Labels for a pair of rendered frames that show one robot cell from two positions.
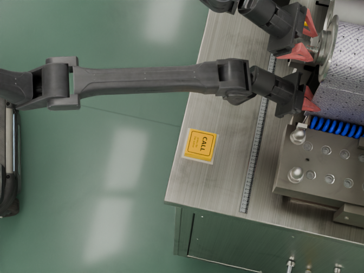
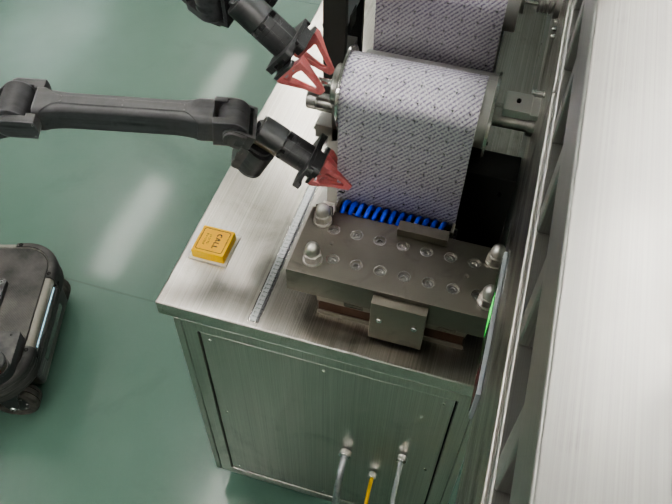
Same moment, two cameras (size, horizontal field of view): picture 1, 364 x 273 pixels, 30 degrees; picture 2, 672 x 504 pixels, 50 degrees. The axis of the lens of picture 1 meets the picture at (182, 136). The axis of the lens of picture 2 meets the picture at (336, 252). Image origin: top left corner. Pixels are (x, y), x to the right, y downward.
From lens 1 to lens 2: 73 cm
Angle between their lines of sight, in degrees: 20
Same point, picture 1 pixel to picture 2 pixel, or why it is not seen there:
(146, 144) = not seen: hidden behind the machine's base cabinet
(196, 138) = (209, 235)
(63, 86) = (20, 104)
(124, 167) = (180, 368)
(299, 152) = (323, 235)
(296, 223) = (320, 338)
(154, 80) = (133, 109)
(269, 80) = (281, 131)
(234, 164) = (253, 269)
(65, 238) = (90, 445)
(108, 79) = (77, 101)
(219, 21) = not seen: hidden behind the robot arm
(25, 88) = not seen: outside the picture
